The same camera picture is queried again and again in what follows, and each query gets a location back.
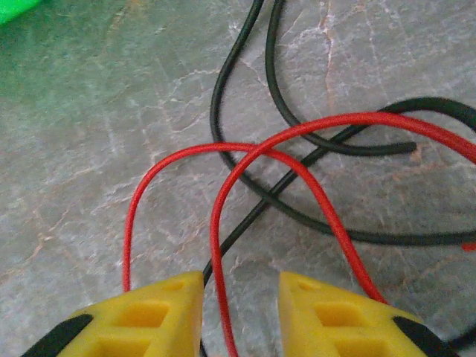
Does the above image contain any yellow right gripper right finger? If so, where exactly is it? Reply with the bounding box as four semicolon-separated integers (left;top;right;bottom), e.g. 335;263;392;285
278;271;462;357

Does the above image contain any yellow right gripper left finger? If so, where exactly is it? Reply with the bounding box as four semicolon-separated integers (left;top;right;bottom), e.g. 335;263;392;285
22;271;206;357

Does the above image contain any thin red cable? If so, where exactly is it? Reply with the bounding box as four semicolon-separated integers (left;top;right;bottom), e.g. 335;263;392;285
209;111;476;357
121;141;390;306

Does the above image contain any thin black cable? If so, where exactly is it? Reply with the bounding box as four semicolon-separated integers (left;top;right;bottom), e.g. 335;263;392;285
209;0;476;247
199;0;476;357

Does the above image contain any green plastic mesh basket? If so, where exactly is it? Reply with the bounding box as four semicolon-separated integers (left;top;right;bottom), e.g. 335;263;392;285
0;0;41;26

